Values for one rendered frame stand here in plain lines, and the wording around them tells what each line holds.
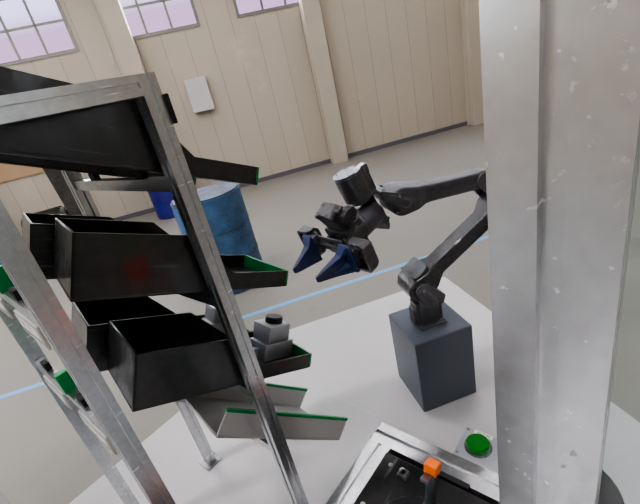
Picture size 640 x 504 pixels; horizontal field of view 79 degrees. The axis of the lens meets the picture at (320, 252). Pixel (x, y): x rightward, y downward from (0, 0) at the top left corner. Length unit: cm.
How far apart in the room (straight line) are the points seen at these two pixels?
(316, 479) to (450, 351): 40
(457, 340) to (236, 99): 708
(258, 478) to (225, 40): 728
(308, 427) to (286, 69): 737
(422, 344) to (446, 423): 20
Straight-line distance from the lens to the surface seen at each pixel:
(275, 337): 67
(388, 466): 81
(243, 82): 773
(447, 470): 81
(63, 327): 43
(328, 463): 97
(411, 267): 88
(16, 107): 42
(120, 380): 60
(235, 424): 65
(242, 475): 102
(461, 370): 99
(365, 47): 828
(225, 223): 342
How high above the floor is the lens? 162
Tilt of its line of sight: 24 degrees down
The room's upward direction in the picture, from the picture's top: 13 degrees counter-clockwise
